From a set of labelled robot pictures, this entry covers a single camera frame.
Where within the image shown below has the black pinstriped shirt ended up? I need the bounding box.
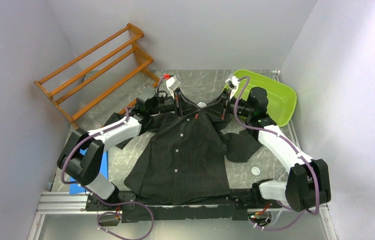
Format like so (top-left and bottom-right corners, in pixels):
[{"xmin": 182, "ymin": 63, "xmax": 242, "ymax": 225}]
[{"xmin": 109, "ymin": 111, "xmax": 261, "ymax": 205}]

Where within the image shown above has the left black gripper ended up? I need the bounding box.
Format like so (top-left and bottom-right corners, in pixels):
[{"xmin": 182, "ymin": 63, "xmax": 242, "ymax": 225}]
[{"xmin": 149, "ymin": 88, "xmax": 202, "ymax": 120}]

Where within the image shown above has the lime green plastic basin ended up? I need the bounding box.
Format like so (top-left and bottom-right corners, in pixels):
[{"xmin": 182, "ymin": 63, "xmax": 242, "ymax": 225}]
[{"xmin": 224, "ymin": 69, "xmax": 298, "ymax": 127}]

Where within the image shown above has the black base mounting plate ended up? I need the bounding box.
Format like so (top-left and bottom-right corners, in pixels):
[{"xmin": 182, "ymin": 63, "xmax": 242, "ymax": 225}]
[{"xmin": 85, "ymin": 188, "xmax": 281, "ymax": 223}]

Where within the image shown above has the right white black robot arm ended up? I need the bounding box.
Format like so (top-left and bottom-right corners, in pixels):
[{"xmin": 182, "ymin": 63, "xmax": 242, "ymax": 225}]
[{"xmin": 196, "ymin": 87, "xmax": 331, "ymax": 212}]

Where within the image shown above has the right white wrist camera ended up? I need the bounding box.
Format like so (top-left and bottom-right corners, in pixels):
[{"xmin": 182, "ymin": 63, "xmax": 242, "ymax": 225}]
[{"xmin": 225, "ymin": 75, "xmax": 240, "ymax": 99}]

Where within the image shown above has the orange wooden shoe rack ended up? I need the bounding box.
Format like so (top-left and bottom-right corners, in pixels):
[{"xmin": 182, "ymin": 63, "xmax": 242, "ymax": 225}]
[{"xmin": 33, "ymin": 23, "xmax": 159, "ymax": 128}]

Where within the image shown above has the blue flat mat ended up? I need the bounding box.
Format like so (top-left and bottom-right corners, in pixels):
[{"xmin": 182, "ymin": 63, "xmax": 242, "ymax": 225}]
[{"xmin": 69, "ymin": 151, "xmax": 109, "ymax": 195}]

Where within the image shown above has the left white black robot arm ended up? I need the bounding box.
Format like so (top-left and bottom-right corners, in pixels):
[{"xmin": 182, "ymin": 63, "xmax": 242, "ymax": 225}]
[{"xmin": 57, "ymin": 87, "xmax": 207, "ymax": 210}]

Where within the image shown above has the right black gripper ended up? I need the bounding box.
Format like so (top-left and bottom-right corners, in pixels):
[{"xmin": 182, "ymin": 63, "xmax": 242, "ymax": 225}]
[{"xmin": 201, "ymin": 88, "xmax": 253, "ymax": 120}]

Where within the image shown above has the aluminium frame rail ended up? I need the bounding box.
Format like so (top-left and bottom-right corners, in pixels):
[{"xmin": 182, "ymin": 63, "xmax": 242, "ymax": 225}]
[{"xmin": 35, "ymin": 188, "xmax": 328, "ymax": 216}]

